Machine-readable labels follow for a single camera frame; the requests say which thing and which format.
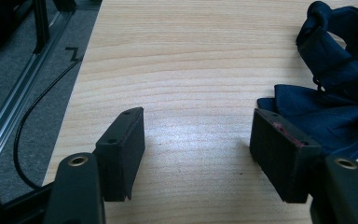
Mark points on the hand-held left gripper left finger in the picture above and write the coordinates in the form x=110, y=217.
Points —
x=121, y=155

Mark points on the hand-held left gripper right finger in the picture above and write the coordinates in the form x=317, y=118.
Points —
x=279, y=158

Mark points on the dark blue cloth garment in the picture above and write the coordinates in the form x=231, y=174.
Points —
x=332, y=102

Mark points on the aluminium frame rail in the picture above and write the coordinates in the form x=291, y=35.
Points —
x=15, y=99

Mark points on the black metal stand post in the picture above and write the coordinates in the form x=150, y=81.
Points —
x=41, y=26

